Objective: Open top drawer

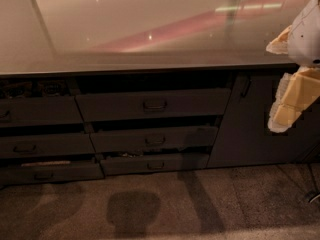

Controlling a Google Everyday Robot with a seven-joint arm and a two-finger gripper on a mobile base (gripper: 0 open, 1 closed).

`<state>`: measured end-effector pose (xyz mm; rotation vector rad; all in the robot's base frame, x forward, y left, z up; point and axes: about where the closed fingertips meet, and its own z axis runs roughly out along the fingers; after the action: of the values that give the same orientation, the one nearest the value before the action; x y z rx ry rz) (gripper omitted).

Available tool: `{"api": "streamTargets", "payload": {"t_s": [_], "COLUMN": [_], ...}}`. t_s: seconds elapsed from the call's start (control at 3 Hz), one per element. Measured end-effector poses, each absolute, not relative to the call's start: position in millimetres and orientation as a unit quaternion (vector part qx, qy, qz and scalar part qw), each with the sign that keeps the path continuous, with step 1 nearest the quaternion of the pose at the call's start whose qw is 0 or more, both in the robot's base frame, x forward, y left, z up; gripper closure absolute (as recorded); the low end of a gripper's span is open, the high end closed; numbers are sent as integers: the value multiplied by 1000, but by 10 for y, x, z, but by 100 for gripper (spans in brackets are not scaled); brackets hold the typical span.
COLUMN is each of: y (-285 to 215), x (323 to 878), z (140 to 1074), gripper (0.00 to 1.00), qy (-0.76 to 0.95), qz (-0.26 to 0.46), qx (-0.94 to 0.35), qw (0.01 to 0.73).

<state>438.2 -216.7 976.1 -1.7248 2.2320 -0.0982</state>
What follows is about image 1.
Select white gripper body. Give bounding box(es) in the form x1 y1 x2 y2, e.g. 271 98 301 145
288 0 320 67

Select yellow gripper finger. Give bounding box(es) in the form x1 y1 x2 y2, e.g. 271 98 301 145
266 26 291 55
268 67 320 133

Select grey drawer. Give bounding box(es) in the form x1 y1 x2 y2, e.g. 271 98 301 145
0 133 95 158
0 161 104 186
0 96 82 127
100 153 209 175
76 88 231 122
90 126 218 152

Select snack bags in left drawer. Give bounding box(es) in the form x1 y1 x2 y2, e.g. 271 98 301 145
0 80 69 99

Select grey cabinet door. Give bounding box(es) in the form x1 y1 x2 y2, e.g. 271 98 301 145
208 73 320 167

